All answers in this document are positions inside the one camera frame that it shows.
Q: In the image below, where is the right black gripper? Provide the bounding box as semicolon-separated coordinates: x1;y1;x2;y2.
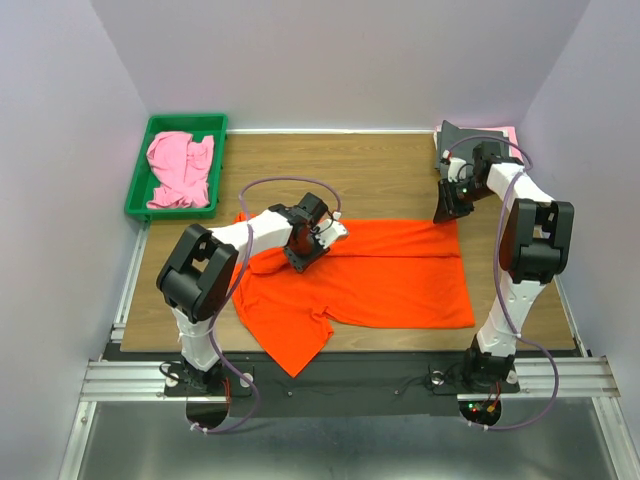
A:
432;176;495;224

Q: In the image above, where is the orange t shirt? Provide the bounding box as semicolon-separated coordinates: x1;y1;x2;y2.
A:
232;219;475;377

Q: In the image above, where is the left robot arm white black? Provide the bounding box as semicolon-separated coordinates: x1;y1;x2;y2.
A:
156;192;337;394

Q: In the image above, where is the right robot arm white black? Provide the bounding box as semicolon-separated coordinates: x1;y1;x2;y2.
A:
433;135;575;390

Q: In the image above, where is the pink folded t shirt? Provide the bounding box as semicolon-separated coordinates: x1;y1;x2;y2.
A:
503;126;523;162

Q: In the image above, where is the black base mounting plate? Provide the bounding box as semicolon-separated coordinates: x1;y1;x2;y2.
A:
164;351;521;420

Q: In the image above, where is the pink crumpled t shirt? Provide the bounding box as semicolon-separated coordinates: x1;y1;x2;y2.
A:
146;131;215;210

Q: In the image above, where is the green plastic bin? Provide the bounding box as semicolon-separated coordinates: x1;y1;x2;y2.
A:
125;113;228;220

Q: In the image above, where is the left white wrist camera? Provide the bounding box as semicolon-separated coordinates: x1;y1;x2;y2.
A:
315;218;349;249

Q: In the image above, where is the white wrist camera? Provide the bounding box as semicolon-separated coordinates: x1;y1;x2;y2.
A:
315;218;349;249
440;157;474;183

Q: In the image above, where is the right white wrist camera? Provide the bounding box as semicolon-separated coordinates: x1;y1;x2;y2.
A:
440;157;474;183

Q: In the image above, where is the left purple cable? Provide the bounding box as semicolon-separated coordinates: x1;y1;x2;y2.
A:
189;177;343;435

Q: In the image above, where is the aluminium rail frame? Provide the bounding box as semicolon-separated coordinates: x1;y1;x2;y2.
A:
59;222;639;479

